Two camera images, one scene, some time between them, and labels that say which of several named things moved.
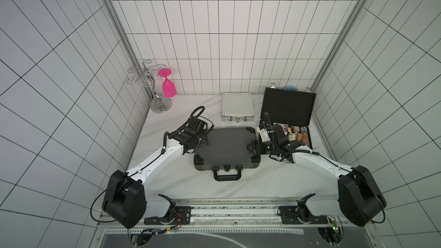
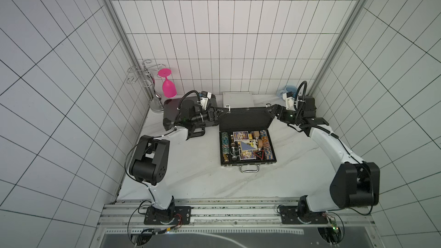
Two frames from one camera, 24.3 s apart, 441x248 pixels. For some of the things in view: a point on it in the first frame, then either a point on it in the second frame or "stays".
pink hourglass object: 169,89 stays
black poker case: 290,109 → 244,139
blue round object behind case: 291,88 stays
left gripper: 204,141 → 215,116
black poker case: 227,153 → 190,111
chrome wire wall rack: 149,72 stays
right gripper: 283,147 → 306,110
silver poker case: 237,107 stays
